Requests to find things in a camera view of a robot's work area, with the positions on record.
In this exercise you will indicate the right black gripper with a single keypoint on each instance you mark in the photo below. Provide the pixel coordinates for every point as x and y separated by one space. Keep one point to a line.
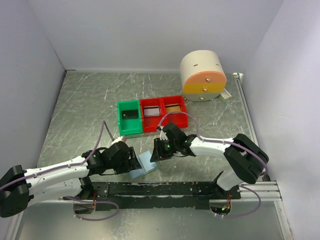
158 154

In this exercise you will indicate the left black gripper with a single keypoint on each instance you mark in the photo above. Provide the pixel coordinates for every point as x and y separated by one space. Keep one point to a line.
130 163

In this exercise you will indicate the mint green card holder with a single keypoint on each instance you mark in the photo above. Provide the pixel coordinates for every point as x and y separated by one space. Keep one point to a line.
146 165

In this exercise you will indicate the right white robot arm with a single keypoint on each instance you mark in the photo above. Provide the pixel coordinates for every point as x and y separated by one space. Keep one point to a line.
246 159

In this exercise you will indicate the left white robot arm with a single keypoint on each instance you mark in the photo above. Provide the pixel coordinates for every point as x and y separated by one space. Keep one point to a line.
21 188

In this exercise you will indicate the white magnetic stripe card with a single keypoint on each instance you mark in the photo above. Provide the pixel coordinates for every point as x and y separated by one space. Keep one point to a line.
151 111

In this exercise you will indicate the black card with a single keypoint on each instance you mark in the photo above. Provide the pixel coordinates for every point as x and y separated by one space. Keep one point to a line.
130 114

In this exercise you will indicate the green plastic bin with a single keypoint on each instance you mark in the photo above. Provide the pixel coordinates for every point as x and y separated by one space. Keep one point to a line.
130 126

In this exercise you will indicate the middle red plastic bin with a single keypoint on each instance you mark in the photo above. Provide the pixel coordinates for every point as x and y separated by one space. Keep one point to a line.
150 123

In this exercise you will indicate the red plastic bin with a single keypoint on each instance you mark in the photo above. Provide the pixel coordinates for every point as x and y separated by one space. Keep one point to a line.
180 119
150 123

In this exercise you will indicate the right red plastic bin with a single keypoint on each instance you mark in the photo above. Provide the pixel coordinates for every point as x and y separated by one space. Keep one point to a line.
180 119

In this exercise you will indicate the small white tag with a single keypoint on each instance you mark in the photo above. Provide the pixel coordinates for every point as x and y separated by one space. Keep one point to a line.
225 95

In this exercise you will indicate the beige cylindrical drawer cabinet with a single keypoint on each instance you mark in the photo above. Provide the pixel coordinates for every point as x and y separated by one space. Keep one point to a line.
202 76

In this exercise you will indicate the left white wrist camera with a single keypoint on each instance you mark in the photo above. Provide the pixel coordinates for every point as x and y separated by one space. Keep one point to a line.
119 139

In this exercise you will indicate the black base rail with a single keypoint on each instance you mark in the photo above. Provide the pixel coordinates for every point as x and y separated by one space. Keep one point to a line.
149 195

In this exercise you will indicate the silver aluminium frame rail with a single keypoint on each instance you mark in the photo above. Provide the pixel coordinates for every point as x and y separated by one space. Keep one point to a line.
267 191

